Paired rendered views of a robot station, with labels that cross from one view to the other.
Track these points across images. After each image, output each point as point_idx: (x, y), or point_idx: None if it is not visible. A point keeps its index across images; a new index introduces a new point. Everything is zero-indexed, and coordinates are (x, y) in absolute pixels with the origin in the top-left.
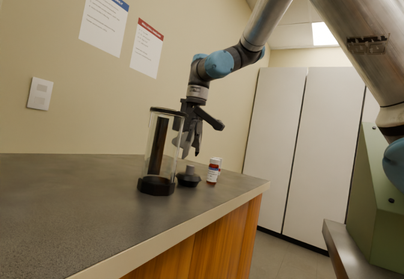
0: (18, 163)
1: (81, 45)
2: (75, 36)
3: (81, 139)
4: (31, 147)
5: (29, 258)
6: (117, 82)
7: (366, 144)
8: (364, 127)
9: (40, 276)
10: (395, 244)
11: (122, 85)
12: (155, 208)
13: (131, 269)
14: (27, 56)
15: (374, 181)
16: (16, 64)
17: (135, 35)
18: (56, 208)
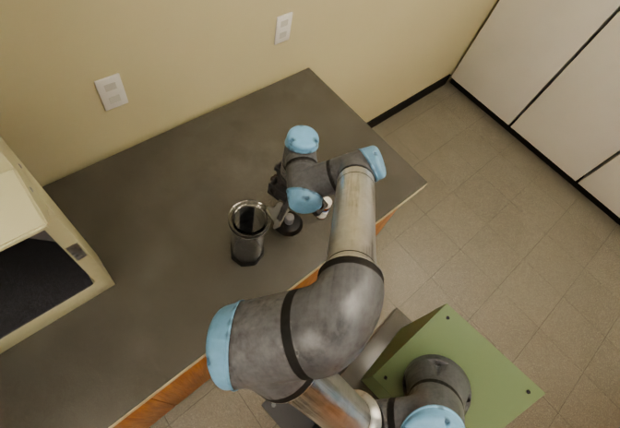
0: (129, 194)
1: (130, 4)
2: None
3: (178, 105)
4: (130, 136)
5: (163, 358)
6: (206, 17)
7: (420, 329)
8: (440, 311)
9: (169, 371)
10: (375, 387)
11: (215, 16)
12: (236, 293)
13: None
14: (75, 65)
15: (389, 361)
16: (70, 79)
17: None
18: (169, 300)
